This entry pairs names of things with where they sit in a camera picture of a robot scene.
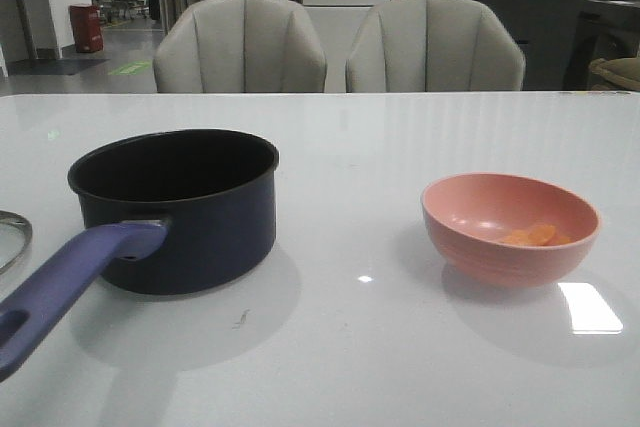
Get beige upholstered chair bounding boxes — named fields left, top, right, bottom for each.
left=345, top=0, right=526, bottom=93
left=153, top=0, right=327, bottom=93

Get left beige upholstered chair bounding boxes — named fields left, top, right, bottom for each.
left=153, top=0, right=327, bottom=93

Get right beige upholstered chair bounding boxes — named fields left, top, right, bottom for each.
left=345, top=0, right=526, bottom=93

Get pink bowl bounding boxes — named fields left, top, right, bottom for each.
left=421, top=172, right=601, bottom=287

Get dark blue saucepan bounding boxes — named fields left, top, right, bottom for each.
left=1, top=129, right=279, bottom=378

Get orange ham slices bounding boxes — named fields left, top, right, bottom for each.
left=498, top=223, right=572, bottom=247

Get dark floor mat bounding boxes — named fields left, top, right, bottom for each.
left=7, top=59, right=106, bottom=76

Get red trash bin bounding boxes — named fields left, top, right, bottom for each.
left=69, top=4, right=103, bottom=53

